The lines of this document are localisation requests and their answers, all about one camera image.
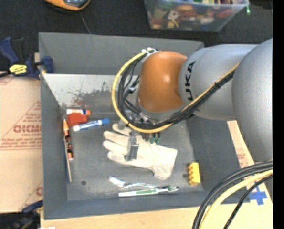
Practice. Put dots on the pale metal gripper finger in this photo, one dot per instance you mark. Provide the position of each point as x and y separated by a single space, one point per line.
135 151
129 153

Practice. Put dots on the white work glove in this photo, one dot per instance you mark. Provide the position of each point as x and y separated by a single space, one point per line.
153 156

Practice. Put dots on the white and green toothbrush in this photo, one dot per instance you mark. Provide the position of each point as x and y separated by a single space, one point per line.
141 192

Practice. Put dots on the blue and white marker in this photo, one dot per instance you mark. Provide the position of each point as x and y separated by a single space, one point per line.
90 125

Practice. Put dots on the orange patterned flat packet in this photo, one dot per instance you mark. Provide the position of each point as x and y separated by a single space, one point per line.
69 147

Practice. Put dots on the red-orange small block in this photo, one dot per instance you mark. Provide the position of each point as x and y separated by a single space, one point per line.
76 119

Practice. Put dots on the yellow toy brick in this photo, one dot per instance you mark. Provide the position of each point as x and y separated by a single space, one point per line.
194 173

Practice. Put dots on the pale wood flat stick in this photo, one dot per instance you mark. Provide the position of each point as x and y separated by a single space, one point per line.
68 170

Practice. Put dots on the grey metal bin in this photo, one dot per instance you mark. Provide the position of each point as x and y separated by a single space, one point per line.
96 54

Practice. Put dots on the brown cardboard board red print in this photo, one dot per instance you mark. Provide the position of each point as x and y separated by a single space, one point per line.
17 175

